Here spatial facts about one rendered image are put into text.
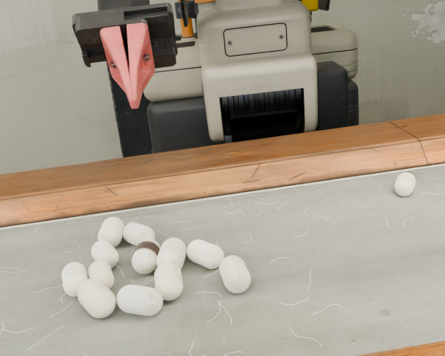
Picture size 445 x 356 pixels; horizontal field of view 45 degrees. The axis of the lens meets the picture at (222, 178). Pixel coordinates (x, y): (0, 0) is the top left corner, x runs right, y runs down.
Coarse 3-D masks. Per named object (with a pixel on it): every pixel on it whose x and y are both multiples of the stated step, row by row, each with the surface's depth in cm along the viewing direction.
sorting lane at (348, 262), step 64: (256, 192) 57; (320, 192) 55; (384, 192) 53; (0, 256) 49; (64, 256) 48; (128, 256) 46; (256, 256) 44; (320, 256) 43; (384, 256) 42; (0, 320) 39; (64, 320) 38; (128, 320) 37; (192, 320) 37; (256, 320) 36; (320, 320) 35; (384, 320) 34
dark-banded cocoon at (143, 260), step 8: (144, 240) 44; (152, 240) 44; (144, 248) 43; (136, 256) 42; (144, 256) 42; (152, 256) 42; (136, 264) 42; (144, 264) 42; (152, 264) 42; (144, 272) 42
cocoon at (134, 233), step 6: (132, 222) 48; (126, 228) 48; (132, 228) 47; (138, 228) 47; (144, 228) 47; (150, 228) 47; (126, 234) 48; (132, 234) 47; (138, 234) 47; (144, 234) 47; (150, 234) 47; (126, 240) 48; (132, 240) 47; (138, 240) 47
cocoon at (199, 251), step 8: (200, 240) 43; (192, 248) 43; (200, 248) 42; (208, 248) 42; (216, 248) 42; (192, 256) 43; (200, 256) 42; (208, 256) 42; (216, 256) 42; (200, 264) 43; (208, 264) 42; (216, 264) 42
